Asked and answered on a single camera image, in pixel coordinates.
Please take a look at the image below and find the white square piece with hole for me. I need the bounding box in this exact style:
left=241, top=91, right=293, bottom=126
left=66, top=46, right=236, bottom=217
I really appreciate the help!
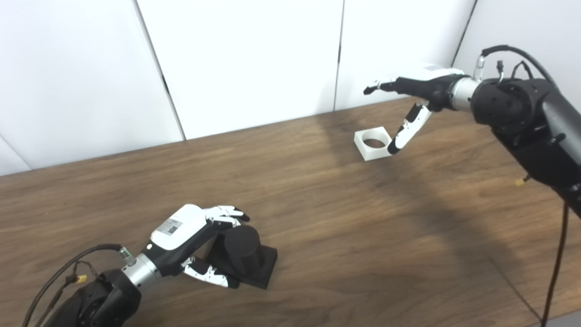
left=354, top=127, right=394, bottom=162

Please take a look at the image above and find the black peg with square base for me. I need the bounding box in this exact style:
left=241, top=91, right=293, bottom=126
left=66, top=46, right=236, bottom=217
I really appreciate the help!
left=207, top=225, right=278, bottom=290

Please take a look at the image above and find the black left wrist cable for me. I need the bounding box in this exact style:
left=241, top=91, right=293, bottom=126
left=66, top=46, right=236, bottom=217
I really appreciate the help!
left=20, top=244, right=137, bottom=327

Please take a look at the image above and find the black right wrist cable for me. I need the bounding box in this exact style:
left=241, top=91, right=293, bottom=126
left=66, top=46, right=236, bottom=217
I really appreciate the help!
left=472, top=45, right=570, bottom=323

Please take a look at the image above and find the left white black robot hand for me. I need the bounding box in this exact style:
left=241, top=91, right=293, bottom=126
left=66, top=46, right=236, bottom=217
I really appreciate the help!
left=144, top=204, right=251, bottom=289

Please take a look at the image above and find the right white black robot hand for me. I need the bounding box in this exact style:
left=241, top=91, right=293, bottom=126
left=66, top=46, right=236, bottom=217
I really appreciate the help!
left=363, top=65, right=466, bottom=155

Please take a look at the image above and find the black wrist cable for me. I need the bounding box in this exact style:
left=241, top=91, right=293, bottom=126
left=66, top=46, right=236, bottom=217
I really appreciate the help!
left=20, top=244, right=137, bottom=327
left=472, top=45, right=570, bottom=323

